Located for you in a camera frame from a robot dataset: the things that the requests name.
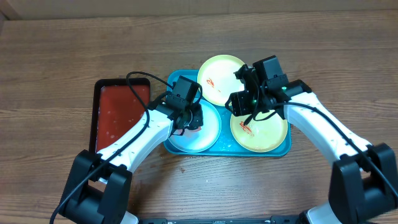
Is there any dark sponge with pink base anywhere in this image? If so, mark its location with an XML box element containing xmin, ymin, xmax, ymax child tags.
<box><xmin>186</xmin><ymin>126</ymin><xmax>202</xmax><ymax>133</ymax></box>

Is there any light blue plate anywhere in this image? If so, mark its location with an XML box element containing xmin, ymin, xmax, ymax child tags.
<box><xmin>169</xmin><ymin>100</ymin><xmax>221</xmax><ymax>153</ymax></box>

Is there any green-rimmed plate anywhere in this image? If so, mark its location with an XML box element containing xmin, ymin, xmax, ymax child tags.
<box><xmin>229</xmin><ymin>110</ymin><xmax>289</xmax><ymax>152</ymax></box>
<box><xmin>197</xmin><ymin>55</ymin><xmax>244</xmax><ymax>106</ymax></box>

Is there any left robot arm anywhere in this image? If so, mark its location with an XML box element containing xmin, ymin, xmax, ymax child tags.
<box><xmin>50</xmin><ymin>77</ymin><xmax>203</xmax><ymax>223</ymax></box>

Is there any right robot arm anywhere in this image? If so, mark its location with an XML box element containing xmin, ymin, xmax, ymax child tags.
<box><xmin>225</xmin><ymin>55</ymin><xmax>397</xmax><ymax>223</ymax></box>

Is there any teal plastic serving tray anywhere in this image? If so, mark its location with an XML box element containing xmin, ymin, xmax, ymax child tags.
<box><xmin>164</xmin><ymin>70</ymin><xmax>292</xmax><ymax>157</ymax></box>

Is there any black tray with red water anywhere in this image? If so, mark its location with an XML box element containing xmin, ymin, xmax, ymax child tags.
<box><xmin>88</xmin><ymin>78</ymin><xmax>144</xmax><ymax>153</ymax></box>

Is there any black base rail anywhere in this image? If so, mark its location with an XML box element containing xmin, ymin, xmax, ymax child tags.
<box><xmin>138</xmin><ymin>215</ymin><xmax>306</xmax><ymax>224</ymax></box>

